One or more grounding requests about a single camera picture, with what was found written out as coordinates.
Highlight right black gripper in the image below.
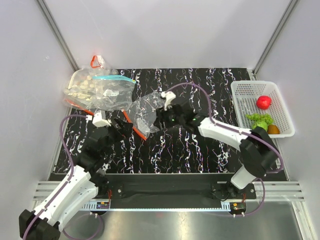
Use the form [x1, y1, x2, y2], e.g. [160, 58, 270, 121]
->
[153, 105, 185, 131]

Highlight clear bag orange zipper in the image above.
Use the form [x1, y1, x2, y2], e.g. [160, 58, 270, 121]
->
[122, 91, 166, 140]

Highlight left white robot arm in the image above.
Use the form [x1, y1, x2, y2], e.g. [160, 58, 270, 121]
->
[18, 118, 133, 240]

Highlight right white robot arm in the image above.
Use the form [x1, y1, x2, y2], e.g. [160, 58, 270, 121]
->
[154, 104, 280, 201]

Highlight clear bag teal zipper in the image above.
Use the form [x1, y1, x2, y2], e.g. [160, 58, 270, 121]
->
[91, 75, 136, 112]

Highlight bag of round biscuits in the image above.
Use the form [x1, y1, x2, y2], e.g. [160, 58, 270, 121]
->
[63, 68, 119, 113]

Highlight small bag orange zipper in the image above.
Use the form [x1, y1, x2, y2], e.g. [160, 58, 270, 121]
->
[90, 55, 112, 70]

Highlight white plastic basket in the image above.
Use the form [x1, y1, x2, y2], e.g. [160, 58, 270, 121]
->
[230, 80, 295, 139]

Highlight green leafy vegetable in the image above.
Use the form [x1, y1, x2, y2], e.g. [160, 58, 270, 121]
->
[245, 113, 274, 125]

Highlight green round fruit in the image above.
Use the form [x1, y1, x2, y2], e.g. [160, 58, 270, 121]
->
[251, 120, 268, 132]

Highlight red apple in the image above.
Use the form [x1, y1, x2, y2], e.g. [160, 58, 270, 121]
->
[256, 95, 272, 110]

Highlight brown kiwi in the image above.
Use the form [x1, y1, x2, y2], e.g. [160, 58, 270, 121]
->
[267, 124, 280, 135]

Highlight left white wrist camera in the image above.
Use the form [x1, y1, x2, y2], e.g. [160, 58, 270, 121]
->
[92, 110, 112, 128]

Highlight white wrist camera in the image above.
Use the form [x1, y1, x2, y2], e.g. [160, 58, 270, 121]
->
[160, 91, 176, 111]
[92, 110, 112, 128]

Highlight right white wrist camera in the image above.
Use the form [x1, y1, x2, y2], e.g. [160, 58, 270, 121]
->
[160, 91, 176, 111]

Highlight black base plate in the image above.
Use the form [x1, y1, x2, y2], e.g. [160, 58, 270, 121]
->
[106, 173, 257, 203]

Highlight white slotted cable duct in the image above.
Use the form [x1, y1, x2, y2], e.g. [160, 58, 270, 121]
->
[80, 200, 231, 212]

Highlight front aluminium rail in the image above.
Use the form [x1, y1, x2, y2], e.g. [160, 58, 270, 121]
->
[32, 181, 305, 202]

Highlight left aluminium frame post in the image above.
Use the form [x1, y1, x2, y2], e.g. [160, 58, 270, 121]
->
[35, 0, 80, 72]

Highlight aluminium frame post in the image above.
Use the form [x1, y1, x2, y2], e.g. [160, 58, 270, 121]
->
[35, 0, 80, 72]
[252, 0, 300, 78]

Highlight right aluminium frame post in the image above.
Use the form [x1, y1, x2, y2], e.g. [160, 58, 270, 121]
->
[252, 0, 300, 78]

